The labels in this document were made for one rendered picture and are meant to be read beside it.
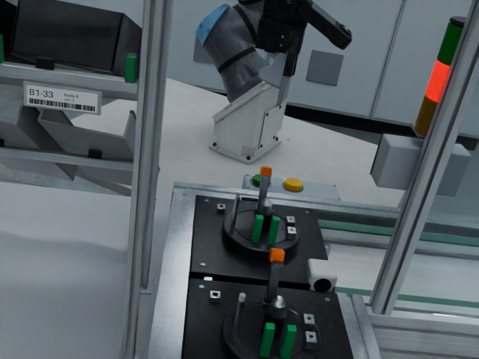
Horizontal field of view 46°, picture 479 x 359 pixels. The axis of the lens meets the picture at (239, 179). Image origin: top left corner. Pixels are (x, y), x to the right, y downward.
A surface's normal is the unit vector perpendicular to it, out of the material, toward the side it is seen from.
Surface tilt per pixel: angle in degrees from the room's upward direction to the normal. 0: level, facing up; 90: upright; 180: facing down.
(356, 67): 90
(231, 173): 0
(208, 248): 0
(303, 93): 90
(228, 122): 90
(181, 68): 90
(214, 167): 0
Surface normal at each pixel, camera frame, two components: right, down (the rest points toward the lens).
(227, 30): 0.07, 0.03
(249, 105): -0.50, 0.36
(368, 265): 0.14, -0.86
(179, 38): -0.10, 0.47
